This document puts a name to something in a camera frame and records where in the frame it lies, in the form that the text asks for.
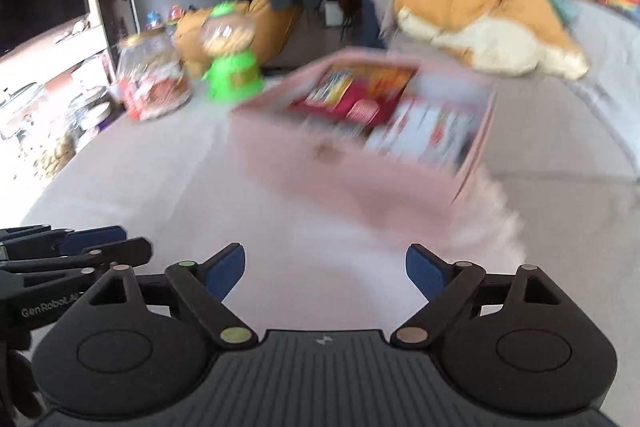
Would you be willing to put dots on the red and white snack packet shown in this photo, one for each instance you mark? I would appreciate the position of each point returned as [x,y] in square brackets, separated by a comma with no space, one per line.
[425,132]

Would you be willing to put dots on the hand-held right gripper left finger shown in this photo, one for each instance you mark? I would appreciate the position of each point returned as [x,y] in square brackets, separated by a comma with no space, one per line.
[225,271]

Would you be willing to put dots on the pink cardboard box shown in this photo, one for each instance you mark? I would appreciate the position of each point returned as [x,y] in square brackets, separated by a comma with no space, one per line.
[350,162]

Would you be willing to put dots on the green candy dispenser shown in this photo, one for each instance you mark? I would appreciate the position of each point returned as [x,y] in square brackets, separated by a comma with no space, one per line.
[231,62]

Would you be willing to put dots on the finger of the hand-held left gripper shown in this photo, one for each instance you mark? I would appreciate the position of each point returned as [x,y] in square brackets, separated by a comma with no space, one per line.
[125,252]
[95,235]

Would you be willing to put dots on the orange and cream blanket pile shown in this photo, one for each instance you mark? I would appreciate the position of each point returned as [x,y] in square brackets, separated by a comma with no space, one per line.
[490,17]

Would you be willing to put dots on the colourful toy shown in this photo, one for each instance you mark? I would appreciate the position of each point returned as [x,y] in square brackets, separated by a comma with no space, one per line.
[620,2]

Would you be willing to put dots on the orange beanbag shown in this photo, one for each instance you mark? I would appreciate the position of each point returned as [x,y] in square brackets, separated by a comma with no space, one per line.
[270,22]

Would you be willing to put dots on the red foil snack pouch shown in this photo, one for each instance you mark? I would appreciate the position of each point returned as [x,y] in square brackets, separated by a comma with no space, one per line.
[360,97]

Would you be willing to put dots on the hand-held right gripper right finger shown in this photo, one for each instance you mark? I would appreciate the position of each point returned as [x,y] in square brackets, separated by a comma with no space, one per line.
[425,271]

